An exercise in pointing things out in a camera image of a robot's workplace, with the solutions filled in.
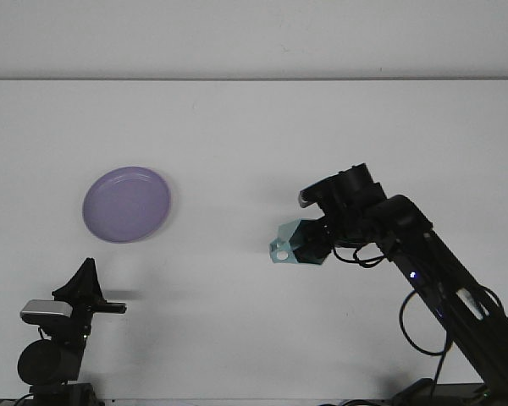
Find pale blue faceted cup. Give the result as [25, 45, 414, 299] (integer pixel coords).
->
[268, 218, 332, 266]

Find pale purple round plate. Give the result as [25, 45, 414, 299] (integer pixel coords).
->
[82, 166, 173, 244]

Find black cable below table edge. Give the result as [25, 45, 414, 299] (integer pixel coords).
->
[321, 397, 390, 406]

